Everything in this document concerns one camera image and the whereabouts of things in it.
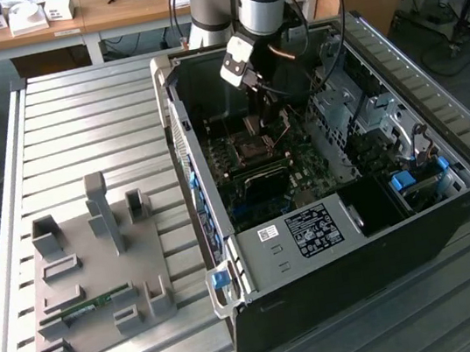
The silver CPU plate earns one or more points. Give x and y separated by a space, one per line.
253 149

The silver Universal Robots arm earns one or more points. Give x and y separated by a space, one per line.
262 3

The CPU socket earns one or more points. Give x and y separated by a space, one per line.
237 153

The blue slot retainer clip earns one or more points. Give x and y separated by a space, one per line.
193 181

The metal drive cage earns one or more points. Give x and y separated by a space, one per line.
332 101

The green motherboard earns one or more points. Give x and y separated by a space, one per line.
308 160

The black graphics card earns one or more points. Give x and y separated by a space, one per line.
267 186

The blue disk carrier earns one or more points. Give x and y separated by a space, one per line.
402 183

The blue plastic latch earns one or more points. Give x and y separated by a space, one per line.
442 165

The silver power supply unit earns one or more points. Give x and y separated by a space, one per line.
271 268

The metal disk bay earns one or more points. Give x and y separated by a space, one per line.
437 194

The black open PC case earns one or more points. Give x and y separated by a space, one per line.
346 301

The white round holder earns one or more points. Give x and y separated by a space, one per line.
28 21

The grey parts rack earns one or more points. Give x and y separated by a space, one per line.
92 259

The green RAM stick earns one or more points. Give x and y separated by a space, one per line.
101 301

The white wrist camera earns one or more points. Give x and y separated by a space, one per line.
238 62

